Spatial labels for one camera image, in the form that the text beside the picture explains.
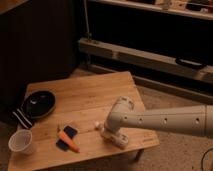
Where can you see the metal pole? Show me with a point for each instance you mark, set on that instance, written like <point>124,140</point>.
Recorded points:
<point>88,33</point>

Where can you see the wooden table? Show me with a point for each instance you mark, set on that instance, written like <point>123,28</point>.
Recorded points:
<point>80,102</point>

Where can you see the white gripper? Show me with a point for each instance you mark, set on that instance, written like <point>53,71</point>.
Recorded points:
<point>118,139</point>

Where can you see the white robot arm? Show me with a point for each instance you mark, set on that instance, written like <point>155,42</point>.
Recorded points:
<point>191,120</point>

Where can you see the black ceramic bowl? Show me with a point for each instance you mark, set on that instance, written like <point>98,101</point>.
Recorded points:
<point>39,104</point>

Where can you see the small white bottle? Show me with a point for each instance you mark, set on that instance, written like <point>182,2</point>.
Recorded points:
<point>97,125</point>

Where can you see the black handle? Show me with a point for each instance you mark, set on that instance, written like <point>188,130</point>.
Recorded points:
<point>196,66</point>

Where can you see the white plastic cup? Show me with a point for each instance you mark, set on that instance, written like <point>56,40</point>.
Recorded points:
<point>22,142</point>

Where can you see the wooden shelf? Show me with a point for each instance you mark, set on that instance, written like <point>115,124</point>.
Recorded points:
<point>144,59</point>

